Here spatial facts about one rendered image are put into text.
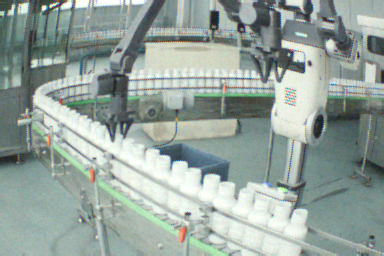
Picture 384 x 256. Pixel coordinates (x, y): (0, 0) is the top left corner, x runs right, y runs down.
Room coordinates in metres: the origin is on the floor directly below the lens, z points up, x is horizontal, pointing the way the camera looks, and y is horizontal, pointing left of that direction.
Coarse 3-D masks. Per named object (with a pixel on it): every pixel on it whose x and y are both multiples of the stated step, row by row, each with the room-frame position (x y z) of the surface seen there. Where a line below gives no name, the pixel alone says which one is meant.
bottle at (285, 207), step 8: (280, 208) 0.81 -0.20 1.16; (288, 208) 0.81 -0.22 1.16; (280, 216) 0.81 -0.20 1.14; (288, 216) 0.82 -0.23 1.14; (272, 224) 0.81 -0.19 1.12; (280, 224) 0.80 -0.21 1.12; (288, 224) 0.81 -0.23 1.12; (280, 232) 0.80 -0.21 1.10; (264, 240) 0.83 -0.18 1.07; (272, 240) 0.80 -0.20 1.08; (280, 240) 0.80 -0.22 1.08; (264, 248) 0.82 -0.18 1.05; (272, 248) 0.80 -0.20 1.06
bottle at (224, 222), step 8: (224, 184) 0.97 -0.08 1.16; (232, 184) 0.97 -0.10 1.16; (224, 192) 0.94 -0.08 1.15; (232, 192) 0.95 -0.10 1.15; (216, 200) 0.95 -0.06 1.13; (224, 200) 0.94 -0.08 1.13; (232, 200) 0.94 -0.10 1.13; (224, 208) 0.93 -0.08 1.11; (216, 216) 0.94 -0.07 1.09; (216, 224) 0.93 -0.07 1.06; (224, 224) 0.93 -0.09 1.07; (224, 232) 0.93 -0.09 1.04; (216, 240) 0.93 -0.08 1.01; (224, 240) 0.93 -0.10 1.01
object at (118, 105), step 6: (114, 96) 1.29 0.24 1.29; (120, 96) 1.29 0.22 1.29; (126, 96) 1.30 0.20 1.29; (114, 102) 1.29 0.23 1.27; (120, 102) 1.29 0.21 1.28; (126, 102) 1.31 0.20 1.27; (108, 108) 1.32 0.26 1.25; (114, 108) 1.29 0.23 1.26; (120, 108) 1.29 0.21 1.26; (126, 108) 1.31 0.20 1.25; (102, 114) 1.29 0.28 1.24; (108, 114) 1.26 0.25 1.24; (114, 114) 1.27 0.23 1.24
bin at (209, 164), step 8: (176, 144) 1.99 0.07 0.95; (184, 144) 2.00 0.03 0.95; (160, 152) 1.94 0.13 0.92; (168, 152) 1.96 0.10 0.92; (176, 152) 2.00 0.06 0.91; (184, 152) 2.00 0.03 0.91; (192, 152) 1.96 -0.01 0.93; (200, 152) 1.92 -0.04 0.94; (176, 160) 2.00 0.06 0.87; (184, 160) 2.00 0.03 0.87; (192, 160) 1.96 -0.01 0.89; (200, 160) 1.92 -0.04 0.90; (208, 160) 1.88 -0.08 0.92; (216, 160) 1.84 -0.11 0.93; (224, 160) 1.81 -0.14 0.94; (192, 168) 1.95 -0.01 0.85; (200, 168) 1.68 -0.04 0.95; (208, 168) 1.71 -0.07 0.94; (216, 168) 1.74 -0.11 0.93; (224, 168) 1.77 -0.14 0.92; (200, 176) 1.69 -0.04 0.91; (224, 176) 1.77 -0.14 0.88
